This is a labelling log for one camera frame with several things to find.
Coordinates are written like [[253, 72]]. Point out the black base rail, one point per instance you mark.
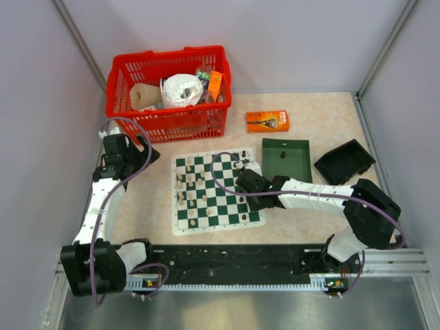
[[248, 264]]

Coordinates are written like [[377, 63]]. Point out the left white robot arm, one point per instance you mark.
[[92, 264]]

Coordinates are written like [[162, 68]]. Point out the beige paper roll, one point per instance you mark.
[[143, 95]]

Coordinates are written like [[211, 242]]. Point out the white toilet paper roll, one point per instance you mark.
[[181, 90]]

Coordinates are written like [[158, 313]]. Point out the black tray lid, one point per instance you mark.
[[342, 163]]

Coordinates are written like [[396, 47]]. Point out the green white chess mat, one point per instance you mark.
[[201, 201]]

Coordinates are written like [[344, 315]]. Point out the green snack packet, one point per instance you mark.
[[203, 72]]

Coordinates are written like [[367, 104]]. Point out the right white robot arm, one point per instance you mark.
[[371, 214]]

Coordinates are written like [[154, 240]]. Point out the orange razor box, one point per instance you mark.
[[267, 121]]

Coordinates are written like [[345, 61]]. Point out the green piece tray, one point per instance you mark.
[[296, 164]]

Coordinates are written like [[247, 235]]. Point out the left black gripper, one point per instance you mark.
[[143, 155]]

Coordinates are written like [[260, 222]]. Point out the red plastic shopping basket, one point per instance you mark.
[[167, 125]]

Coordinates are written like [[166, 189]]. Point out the orange carton in basket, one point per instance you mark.
[[215, 84]]

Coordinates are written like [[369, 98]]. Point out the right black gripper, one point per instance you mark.
[[255, 207]]

